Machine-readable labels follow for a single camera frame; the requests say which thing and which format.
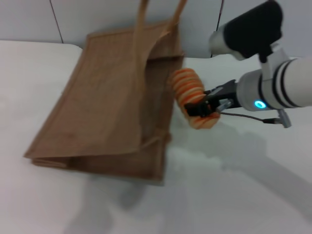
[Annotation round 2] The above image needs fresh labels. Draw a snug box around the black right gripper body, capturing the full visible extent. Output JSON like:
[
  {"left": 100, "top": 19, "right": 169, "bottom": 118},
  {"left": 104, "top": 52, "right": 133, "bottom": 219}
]
[{"left": 203, "top": 78, "right": 242, "bottom": 111}]

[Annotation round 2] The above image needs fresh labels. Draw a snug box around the orange striped bread loaf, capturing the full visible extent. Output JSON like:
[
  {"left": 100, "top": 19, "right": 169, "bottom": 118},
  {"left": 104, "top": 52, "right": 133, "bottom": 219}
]
[{"left": 169, "top": 68, "right": 221, "bottom": 131}]

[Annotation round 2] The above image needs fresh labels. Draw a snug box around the brown jute handbag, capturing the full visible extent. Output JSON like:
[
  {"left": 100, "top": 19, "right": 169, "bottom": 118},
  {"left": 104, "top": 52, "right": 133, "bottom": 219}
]
[{"left": 23, "top": 0, "right": 188, "bottom": 188}]

